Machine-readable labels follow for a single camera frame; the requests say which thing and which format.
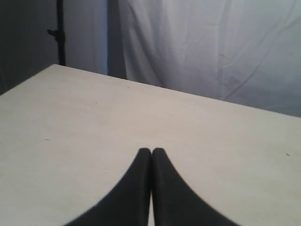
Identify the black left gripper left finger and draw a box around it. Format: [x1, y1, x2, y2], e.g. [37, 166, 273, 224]
[67, 148, 151, 226]

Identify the white backdrop cloth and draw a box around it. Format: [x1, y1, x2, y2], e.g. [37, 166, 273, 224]
[63, 0, 301, 117]

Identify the black light stand pole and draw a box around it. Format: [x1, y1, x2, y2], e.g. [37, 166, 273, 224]
[47, 0, 66, 66]

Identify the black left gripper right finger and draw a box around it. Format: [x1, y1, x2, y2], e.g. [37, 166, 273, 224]
[152, 148, 235, 226]

